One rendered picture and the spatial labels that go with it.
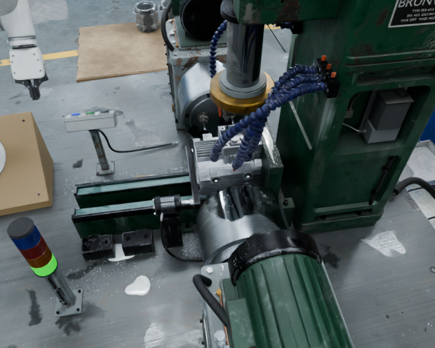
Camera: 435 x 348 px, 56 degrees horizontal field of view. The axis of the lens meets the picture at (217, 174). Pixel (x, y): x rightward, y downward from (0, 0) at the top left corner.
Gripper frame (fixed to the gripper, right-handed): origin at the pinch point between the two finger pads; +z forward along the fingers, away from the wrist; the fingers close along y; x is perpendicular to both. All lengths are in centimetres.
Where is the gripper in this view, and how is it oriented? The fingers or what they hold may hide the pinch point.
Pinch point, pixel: (34, 93)
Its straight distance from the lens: 155.1
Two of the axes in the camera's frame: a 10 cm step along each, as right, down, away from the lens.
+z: 0.7, 9.4, 3.4
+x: -1.4, -3.3, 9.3
